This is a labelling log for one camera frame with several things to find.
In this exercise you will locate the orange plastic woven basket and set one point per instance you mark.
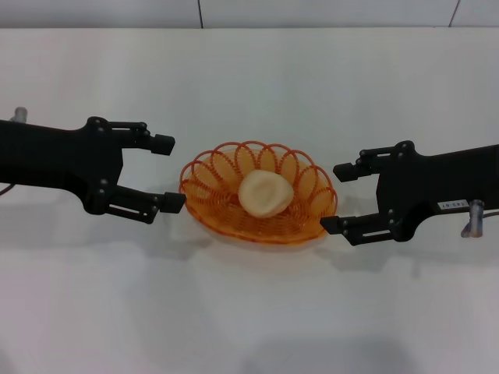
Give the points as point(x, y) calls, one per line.
point(218, 210)

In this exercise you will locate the pale round bread bun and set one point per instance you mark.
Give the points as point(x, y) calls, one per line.
point(265, 192)

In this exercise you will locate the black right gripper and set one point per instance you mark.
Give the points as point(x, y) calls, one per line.
point(421, 183)

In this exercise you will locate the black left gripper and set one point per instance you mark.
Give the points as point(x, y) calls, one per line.
point(58, 159)

